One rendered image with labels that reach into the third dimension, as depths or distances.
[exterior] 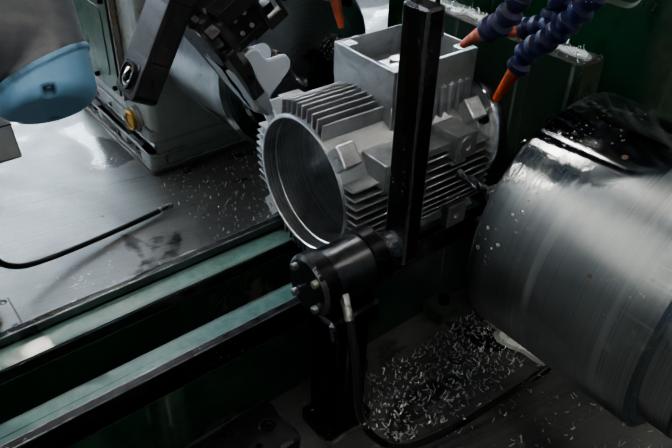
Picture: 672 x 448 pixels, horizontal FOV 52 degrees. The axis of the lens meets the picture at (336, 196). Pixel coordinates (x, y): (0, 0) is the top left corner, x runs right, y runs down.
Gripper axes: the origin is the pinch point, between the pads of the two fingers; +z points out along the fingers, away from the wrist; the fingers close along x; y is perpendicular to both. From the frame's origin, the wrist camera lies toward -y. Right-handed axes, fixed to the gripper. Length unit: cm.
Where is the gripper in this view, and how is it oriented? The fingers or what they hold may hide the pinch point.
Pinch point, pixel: (257, 109)
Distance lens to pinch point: 74.3
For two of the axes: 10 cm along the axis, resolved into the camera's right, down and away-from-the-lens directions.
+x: -6.2, -4.5, 6.4
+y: 6.9, -7.0, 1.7
